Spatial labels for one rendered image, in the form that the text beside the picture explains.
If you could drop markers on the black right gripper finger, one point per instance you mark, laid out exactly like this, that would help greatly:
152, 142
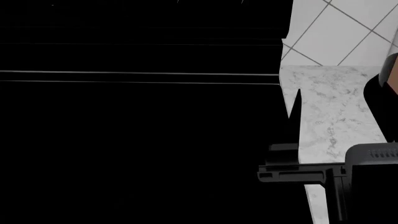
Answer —
295, 140

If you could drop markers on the black microwave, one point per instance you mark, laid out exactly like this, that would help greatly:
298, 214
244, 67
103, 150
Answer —
130, 121

